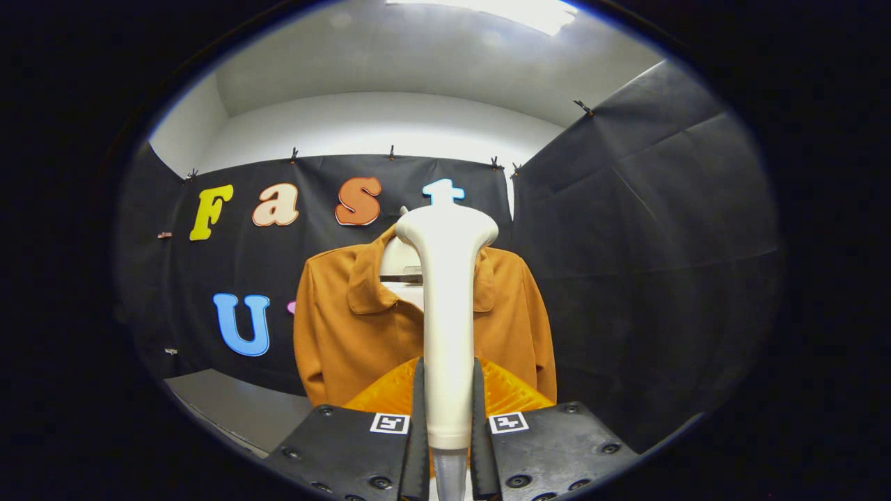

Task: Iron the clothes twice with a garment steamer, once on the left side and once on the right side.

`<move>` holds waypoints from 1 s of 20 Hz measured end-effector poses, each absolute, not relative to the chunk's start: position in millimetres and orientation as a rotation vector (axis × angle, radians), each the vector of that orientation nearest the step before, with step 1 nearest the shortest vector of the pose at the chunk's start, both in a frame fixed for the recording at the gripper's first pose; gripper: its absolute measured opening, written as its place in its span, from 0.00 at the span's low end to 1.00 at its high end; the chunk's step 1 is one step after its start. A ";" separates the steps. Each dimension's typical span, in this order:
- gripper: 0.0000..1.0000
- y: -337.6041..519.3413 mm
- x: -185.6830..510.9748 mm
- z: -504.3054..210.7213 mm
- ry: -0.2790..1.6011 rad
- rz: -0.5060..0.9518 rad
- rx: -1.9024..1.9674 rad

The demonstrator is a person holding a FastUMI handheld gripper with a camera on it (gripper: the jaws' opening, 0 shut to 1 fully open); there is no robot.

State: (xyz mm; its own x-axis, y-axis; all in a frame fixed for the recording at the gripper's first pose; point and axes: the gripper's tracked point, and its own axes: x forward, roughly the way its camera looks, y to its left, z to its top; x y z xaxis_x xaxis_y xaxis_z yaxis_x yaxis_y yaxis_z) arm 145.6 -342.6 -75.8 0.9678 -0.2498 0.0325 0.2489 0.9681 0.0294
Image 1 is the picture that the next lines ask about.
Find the white garment steamer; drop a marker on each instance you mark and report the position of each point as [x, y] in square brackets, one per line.
[447, 313]

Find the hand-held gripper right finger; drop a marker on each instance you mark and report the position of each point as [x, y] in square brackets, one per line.
[557, 452]

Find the white mannequin torso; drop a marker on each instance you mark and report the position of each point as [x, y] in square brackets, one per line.
[400, 257]

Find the row of black clips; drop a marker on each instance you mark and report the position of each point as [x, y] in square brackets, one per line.
[391, 152]

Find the long ceiling light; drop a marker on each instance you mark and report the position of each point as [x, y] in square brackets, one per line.
[501, 10]

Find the black backdrop cloth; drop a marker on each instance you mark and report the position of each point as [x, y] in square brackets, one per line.
[640, 243]

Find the grey cabinet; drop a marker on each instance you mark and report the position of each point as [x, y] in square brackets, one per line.
[243, 410]

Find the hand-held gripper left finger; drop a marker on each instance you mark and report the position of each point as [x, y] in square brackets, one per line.
[348, 452]

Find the orange button shirt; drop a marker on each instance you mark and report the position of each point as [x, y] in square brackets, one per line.
[348, 341]

